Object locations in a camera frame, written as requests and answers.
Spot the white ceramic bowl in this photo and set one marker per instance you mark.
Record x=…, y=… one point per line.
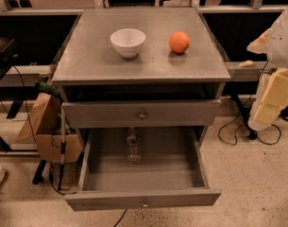
x=128, y=42

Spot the closed grey top drawer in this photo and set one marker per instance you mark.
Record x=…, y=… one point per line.
x=132, y=114

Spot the small yellow foam piece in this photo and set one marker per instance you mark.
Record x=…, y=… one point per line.
x=245, y=63

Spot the open grey middle drawer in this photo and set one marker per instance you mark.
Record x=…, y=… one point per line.
x=170, y=172

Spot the clear plastic water bottle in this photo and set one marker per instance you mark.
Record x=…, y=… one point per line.
x=133, y=142

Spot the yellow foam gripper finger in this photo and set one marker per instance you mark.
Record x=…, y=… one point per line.
x=271, y=99
x=258, y=46

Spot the grey wooden drawer cabinet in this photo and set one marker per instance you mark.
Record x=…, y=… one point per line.
x=90, y=70

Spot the orange fruit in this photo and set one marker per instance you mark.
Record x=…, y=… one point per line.
x=179, y=42

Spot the brown cardboard box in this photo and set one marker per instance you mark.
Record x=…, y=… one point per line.
x=42, y=125

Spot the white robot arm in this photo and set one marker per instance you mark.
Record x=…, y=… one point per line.
x=277, y=42

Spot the green handled grabber stick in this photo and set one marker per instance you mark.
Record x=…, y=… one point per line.
x=44, y=87

